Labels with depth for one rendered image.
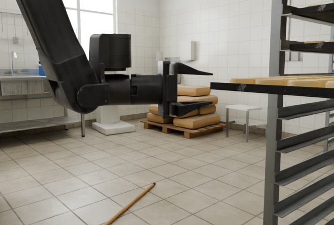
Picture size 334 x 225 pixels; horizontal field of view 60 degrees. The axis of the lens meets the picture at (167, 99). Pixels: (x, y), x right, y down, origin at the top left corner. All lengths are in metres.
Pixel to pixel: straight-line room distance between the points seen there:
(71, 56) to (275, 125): 0.58
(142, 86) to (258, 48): 4.08
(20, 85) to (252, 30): 3.32
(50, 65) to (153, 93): 0.17
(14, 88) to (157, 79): 3.64
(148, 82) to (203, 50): 4.68
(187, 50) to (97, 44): 4.80
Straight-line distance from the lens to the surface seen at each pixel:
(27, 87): 4.13
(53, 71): 0.46
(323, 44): 0.80
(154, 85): 0.51
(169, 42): 5.80
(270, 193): 0.90
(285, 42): 0.84
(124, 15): 5.57
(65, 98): 0.46
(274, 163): 0.86
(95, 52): 0.50
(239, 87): 0.55
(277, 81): 0.54
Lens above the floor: 0.99
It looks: 6 degrees down
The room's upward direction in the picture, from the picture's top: straight up
